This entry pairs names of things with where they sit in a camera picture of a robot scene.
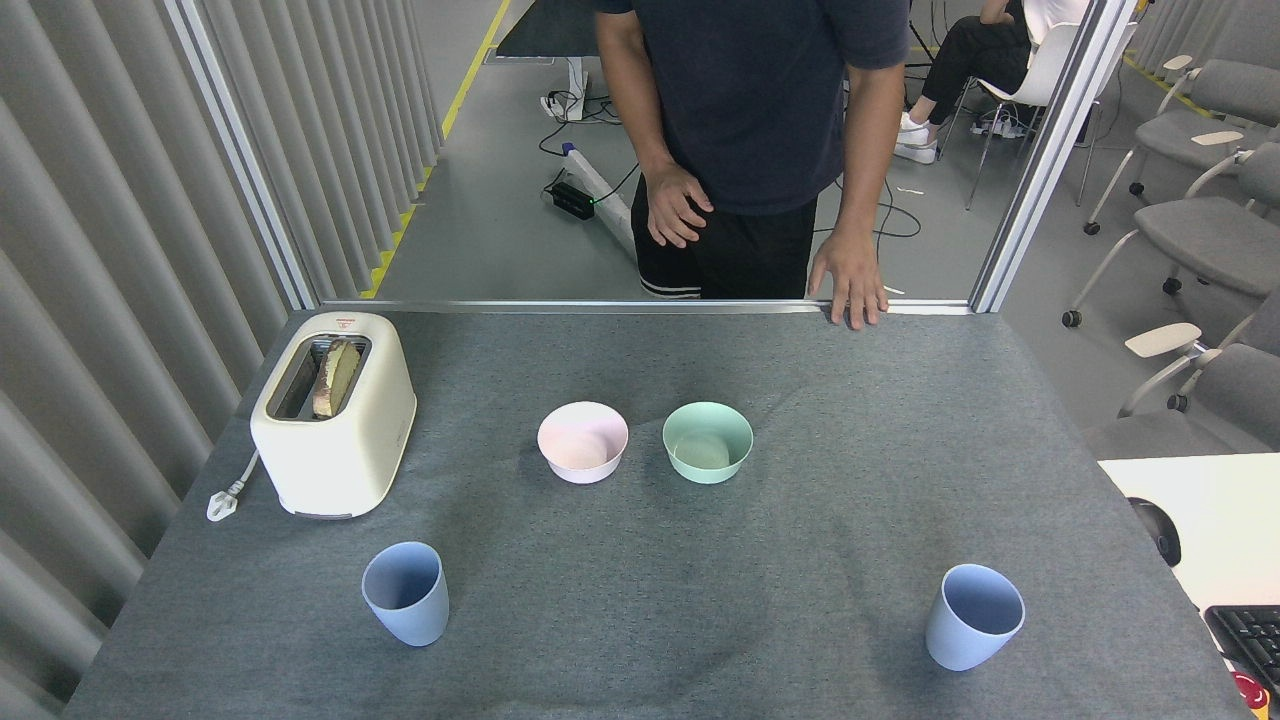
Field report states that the white chair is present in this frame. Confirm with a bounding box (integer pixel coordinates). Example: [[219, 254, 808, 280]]
[[945, 20, 1136, 211]]

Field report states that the cream white toaster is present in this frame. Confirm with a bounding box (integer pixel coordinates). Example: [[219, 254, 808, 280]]
[[250, 311, 418, 520]]

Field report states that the dark table with white leg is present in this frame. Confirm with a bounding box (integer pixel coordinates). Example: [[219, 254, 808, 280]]
[[495, 0, 603, 121]]

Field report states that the toasted bread slice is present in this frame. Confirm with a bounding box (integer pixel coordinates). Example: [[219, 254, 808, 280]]
[[312, 338, 362, 420]]

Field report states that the blue plastic cup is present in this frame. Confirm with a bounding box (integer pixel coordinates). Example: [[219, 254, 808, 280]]
[[361, 541, 450, 648], [924, 563, 1026, 672]]

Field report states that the standing person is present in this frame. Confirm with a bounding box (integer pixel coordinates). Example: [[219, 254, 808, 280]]
[[594, 0, 913, 331]]

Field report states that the silver aluminium post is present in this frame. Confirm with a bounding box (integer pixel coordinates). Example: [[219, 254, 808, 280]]
[[970, 0, 1141, 314], [165, 0, 321, 311]]

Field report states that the black round device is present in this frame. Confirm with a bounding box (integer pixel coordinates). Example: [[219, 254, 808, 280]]
[[1128, 497, 1183, 568]]

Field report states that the white desk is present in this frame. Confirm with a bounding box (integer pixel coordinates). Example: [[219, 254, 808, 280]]
[[1097, 452, 1280, 720]]

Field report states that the pink bowl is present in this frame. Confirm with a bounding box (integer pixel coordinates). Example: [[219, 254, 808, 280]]
[[537, 401, 630, 486]]

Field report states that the black keyboard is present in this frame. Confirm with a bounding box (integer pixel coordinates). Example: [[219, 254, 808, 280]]
[[1203, 604, 1280, 696]]

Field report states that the grey office chair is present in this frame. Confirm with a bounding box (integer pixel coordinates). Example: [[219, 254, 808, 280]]
[[1085, 290, 1280, 461], [1062, 142, 1280, 329], [1085, 58, 1280, 236]]

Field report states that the silver table edge rail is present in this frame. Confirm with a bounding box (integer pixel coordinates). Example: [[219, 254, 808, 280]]
[[318, 298, 976, 317]]

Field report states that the standing person's right hand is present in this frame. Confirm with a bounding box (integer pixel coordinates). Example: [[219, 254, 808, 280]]
[[645, 162, 715, 249]]

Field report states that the green bowl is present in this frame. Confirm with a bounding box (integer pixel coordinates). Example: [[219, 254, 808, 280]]
[[662, 401, 754, 486]]

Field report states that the standing person's left hand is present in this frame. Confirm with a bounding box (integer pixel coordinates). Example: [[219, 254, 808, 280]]
[[806, 230, 890, 331]]

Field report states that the seated person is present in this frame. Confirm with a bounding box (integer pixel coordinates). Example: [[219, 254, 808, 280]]
[[895, 0, 1091, 164]]

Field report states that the white toaster plug and cable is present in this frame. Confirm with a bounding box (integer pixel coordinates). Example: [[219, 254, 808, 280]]
[[206, 450, 263, 524]]

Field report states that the black floor cable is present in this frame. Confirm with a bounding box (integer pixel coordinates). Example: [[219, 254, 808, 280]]
[[812, 175, 923, 241]]

